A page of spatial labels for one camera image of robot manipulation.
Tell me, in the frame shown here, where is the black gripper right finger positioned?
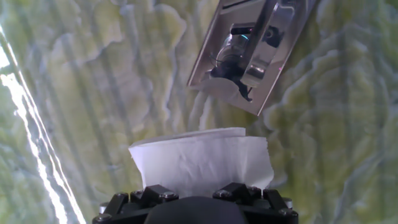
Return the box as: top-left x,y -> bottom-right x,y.
212,182 -> 299,224

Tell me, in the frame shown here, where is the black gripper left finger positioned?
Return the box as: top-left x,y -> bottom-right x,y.
92,184 -> 180,224

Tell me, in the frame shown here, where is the white toilet paper roll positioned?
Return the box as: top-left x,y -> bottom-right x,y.
128,126 -> 275,198

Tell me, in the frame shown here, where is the grey metal plate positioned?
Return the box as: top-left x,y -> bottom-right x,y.
186,0 -> 318,116

